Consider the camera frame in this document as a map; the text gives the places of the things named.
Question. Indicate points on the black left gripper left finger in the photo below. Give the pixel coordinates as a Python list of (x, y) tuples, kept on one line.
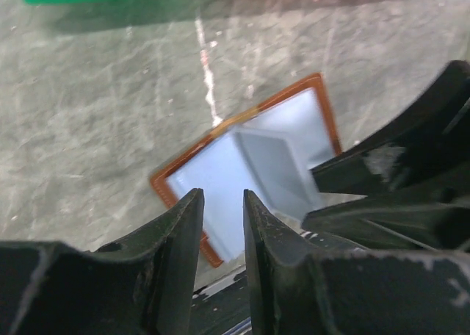
[(141, 283)]

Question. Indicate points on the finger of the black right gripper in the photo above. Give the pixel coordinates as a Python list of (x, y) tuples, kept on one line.
[(435, 220), (430, 137)]

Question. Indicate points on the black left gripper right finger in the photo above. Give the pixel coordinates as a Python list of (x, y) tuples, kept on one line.
[(380, 292)]

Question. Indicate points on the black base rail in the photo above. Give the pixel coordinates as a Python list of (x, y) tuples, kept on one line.
[(227, 298)]

